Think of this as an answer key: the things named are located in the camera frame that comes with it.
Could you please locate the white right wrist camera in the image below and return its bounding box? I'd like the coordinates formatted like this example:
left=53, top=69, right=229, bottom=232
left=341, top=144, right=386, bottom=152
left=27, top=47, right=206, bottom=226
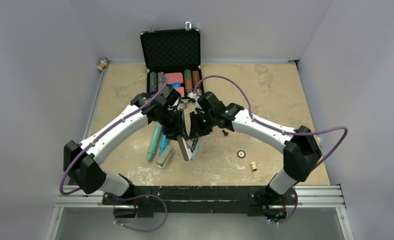
left=187, top=92, right=200, bottom=104

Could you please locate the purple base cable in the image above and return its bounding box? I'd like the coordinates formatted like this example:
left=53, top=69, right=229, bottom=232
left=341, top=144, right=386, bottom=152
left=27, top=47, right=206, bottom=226
left=112, top=194, right=169, bottom=233
left=268, top=198, right=297, bottom=226

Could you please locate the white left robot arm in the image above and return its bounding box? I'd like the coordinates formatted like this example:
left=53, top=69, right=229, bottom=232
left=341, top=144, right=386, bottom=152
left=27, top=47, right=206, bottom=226
left=62, top=85, right=188, bottom=205

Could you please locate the beige green stapler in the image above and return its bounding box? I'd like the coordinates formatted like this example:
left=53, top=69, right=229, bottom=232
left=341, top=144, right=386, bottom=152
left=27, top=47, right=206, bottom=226
left=157, top=145, right=173, bottom=168

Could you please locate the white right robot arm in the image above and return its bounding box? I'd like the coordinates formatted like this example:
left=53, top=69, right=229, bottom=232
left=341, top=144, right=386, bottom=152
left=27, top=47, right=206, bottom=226
left=188, top=91, right=322, bottom=204

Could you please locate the small bottle in corner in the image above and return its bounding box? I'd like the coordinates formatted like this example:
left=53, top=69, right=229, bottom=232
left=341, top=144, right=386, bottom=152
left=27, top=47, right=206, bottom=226
left=97, top=58, right=110, bottom=71

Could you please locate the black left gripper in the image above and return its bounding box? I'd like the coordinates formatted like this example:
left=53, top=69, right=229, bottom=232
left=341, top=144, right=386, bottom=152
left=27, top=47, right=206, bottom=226
left=156, top=107, right=189, bottom=142

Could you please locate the light wooden chess piece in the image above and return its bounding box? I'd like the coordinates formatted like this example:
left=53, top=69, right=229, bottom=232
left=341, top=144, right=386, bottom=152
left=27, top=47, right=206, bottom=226
left=250, top=161, right=258, bottom=172

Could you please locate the brown poker chip bottom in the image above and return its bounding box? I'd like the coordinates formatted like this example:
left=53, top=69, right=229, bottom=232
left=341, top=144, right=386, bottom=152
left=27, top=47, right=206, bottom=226
left=237, top=150, right=246, bottom=159

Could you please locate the light blue stapler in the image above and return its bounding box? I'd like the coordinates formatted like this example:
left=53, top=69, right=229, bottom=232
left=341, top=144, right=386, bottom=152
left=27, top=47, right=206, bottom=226
left=177, top=136, right=201, bottom=162

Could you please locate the black poker chip case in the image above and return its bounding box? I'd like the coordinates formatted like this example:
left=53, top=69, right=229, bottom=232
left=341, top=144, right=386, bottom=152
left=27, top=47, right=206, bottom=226
left=140, top=27, right=202, bottom=93

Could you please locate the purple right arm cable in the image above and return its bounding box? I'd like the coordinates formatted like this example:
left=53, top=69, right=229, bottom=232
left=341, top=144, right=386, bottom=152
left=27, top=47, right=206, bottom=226
left=191, top=75, right=349, bottom=186

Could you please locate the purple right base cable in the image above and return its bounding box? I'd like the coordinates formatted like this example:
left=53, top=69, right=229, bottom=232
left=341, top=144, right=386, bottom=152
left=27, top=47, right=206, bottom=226
left=268, top=198, right=297, bottom=226

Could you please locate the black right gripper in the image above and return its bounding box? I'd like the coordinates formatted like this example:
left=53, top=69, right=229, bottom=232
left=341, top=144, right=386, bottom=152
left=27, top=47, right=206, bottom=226
left=189, top=109, right=216, bottom=139

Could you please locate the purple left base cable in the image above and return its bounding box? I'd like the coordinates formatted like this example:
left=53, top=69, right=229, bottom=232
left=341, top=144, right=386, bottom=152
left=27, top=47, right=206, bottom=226
left=112, top=194, right=169, bottom=233

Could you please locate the blue marker pen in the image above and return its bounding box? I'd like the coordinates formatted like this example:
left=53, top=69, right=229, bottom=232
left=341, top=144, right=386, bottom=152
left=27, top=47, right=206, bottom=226
left=159, top=134, right=169, bottom=156

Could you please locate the black table frame rail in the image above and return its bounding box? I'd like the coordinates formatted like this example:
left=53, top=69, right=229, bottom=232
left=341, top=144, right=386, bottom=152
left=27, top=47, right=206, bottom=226
left=54, top=185, right=346, bottom=219

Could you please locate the green marker pen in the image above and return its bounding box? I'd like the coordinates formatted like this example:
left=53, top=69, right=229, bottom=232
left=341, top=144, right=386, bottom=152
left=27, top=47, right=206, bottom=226
left=146, top=122, right=162, bottom=162

